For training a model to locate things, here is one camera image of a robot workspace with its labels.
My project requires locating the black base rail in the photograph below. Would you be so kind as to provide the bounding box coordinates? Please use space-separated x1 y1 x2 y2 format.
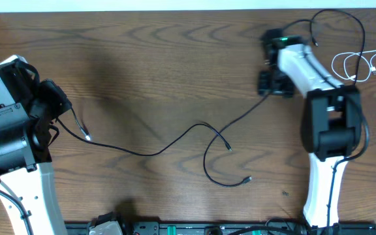
65 211 376 235

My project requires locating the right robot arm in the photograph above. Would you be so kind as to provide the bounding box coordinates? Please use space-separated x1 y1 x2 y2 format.
258 28 364 230

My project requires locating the black USB cable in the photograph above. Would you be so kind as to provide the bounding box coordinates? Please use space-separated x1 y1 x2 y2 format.
55 107 233 157

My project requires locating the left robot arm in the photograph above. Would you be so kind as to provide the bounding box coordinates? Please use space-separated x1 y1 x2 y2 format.
0 55 72 234

